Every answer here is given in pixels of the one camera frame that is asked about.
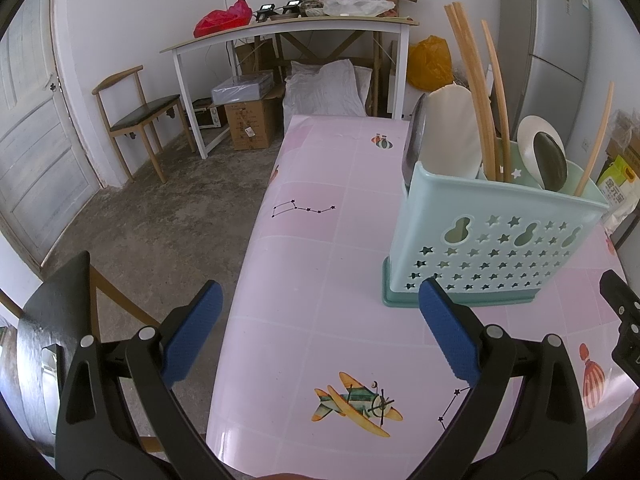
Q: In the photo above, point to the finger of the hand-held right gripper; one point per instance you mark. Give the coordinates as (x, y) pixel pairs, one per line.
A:
(622, 302)
(631, 345)

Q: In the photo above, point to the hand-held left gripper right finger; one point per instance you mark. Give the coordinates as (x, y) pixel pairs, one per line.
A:
(450, 330)

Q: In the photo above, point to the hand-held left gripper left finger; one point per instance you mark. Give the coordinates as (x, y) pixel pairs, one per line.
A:
(195, 330)

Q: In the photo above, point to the teal plastic utensil holder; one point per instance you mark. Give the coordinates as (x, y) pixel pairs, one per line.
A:
(425, 200)

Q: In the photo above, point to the long wooden chopstick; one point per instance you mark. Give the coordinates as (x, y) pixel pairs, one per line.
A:
(601, 135)

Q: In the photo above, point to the white rice paddle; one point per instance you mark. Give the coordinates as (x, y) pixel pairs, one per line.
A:
(450, 130)

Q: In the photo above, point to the bundle of wooden chopsticks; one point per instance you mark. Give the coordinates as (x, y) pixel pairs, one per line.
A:
(467, 62)

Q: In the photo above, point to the rice bag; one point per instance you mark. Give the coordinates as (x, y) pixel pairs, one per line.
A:
(617, 187)

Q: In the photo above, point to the pink printed tablecloth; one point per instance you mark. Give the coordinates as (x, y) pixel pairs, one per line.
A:
(325, 270)

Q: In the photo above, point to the wooden chair with dark seat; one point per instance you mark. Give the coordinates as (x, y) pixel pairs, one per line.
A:
(145, 112)
(50, 310)

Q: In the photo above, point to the round white spoon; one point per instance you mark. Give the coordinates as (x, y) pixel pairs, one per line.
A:
(527, 132)

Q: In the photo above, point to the small toaster oven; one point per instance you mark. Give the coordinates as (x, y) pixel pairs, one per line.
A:
(206, 116)

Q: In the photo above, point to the printed cardboard box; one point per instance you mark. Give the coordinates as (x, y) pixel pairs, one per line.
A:
(252, 122)

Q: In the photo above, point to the white wooden door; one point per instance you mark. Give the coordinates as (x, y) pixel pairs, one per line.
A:
(30, 160)

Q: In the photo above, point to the grey flat package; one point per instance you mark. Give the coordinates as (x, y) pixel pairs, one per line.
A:
(242, 86)

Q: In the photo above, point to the white desk with wooden top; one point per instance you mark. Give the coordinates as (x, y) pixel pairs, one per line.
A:
(403, 70)

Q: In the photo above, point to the yellow plastic bag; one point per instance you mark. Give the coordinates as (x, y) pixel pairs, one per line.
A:
(430, 62)

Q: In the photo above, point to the white woven sack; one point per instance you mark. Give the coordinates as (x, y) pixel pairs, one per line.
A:
(325, 87)

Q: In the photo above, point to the grey refrigerator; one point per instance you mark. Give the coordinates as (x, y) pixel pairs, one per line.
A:
(550, 35)

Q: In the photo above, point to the open cardboard box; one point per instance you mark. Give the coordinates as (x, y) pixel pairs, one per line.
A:
(255, 55)

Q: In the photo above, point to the red plastic bag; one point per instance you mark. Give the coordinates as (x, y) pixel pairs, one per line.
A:
(220, 20)

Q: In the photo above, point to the black device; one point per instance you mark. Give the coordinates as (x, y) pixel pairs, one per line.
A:
(292, 6)
(266, 10)

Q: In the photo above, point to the clear plastic bag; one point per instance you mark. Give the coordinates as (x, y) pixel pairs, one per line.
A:
(357, 4)

